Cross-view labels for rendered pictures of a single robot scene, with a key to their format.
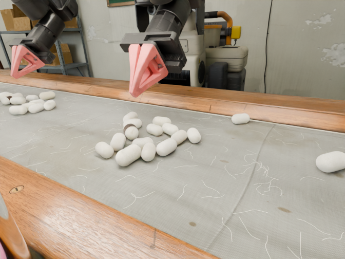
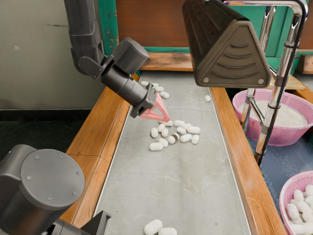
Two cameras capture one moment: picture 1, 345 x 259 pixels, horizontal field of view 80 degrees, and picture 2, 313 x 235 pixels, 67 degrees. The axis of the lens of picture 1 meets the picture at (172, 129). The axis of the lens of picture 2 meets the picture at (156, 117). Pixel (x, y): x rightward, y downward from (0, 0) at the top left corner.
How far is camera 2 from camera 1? 83 cm
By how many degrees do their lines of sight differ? 97
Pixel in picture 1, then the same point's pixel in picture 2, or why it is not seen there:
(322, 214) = (186, 100)
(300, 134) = not seen: hidden behind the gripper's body
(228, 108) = (122, 114)
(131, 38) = (152, 97)
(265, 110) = (125, 103)
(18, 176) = (233, 140)
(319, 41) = not seen: outside the picture
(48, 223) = (234, 123)
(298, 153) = not seen: hidden behind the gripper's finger
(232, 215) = (198, 109)
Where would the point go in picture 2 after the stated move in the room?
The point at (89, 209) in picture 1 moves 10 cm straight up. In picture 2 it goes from (225, 120) to (230, 90)
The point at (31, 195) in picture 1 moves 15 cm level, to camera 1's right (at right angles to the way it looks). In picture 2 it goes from (234, 131) to (202, 108)
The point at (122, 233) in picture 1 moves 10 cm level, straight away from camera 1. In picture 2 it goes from (224, 113) to (207, 125)
